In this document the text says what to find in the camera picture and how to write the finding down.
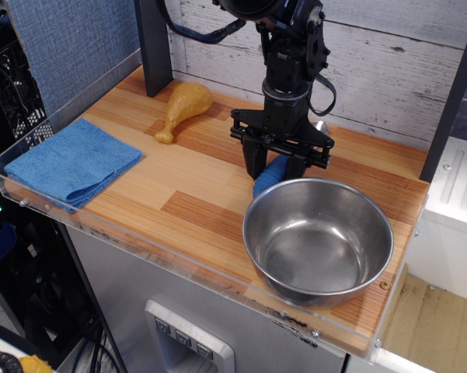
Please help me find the dark grey left post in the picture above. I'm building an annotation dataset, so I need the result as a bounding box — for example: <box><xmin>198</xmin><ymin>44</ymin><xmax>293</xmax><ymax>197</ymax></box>
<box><xmin>134</xmin><ymin>0</ymin><xmax>173</xmax><ymax>97</ymax></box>

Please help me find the blue folded cloth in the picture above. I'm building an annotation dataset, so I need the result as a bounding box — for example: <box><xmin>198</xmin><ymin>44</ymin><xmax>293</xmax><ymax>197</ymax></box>
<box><xmin>5</xmin><ymin>119</ymin><xmax>142</xmax><ymax>213</ymax></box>

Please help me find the dark grey right post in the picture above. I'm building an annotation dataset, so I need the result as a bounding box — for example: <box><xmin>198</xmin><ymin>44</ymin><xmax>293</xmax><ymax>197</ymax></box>
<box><xmin>420</xmin><ymin>43</ymin><xmax>467</xmax><ymax>183</ymax></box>

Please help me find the clear acrylic table guard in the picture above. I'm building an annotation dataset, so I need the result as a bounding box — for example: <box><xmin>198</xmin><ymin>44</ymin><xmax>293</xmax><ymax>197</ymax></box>
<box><xmin>0</xmin><ymin>50</ymin><xmax>428</xmax><ymax>361</ymax></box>

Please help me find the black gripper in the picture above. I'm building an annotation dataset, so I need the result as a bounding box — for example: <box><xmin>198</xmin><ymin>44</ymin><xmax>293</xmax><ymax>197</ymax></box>
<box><xmin>231</xmin><ymin>93</ymin><xmax>335</xmax><ymax>180</ymax></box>

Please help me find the yellow toy chicken drumstick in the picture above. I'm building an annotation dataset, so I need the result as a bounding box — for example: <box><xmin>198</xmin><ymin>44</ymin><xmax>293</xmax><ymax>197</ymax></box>
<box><xmin>154</xmin><ymin>82</ymin><xmax>213</xmax><ymax>144</ymax></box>

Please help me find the yellow object bottom left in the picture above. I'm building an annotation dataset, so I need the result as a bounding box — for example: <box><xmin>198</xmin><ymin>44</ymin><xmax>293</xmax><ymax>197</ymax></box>
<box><xmin>19</xmin><ymin>355</ymin><xmax>55</xmax><ymax>373</ymax></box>

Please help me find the dark grey post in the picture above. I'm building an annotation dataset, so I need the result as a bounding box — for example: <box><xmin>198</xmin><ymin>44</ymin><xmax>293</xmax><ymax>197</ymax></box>
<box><xmin>420</xmin><ymin>43</ymin><xmax>467</xmax><ymax>183</ymax></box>
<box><xmin>134</xmin><ymin>0</ymin><xmax>173</xmax><ymax>97</ymax></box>

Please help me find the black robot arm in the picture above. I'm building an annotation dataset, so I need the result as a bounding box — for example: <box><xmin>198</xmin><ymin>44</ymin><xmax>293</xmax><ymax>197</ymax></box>
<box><xmin>156</xmin><ymin>1</ymin><xmax>335</xmax><ymax>179</ymax></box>

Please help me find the silver toy fridge cabinet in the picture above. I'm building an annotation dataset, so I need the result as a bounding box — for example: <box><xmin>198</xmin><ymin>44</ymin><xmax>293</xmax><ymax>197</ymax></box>
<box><xmin>67</xmin><ymin>228</ymin><xmax>347</xmax><ymax>372</ymax></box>

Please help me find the blue handled metal spoon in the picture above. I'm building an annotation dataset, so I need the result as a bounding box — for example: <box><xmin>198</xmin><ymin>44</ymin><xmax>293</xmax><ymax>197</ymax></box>
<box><xmin>253</xmin><ymin>120</ymin><xmax>329</xmax><ymax>198</ymax></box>

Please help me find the stainless steel pot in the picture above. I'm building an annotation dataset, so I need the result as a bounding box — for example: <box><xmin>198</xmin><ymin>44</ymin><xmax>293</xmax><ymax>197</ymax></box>
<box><xmin>242</xmin><ymin>178</ymin><xmax>394</xmax><ymax>308</ymax></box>

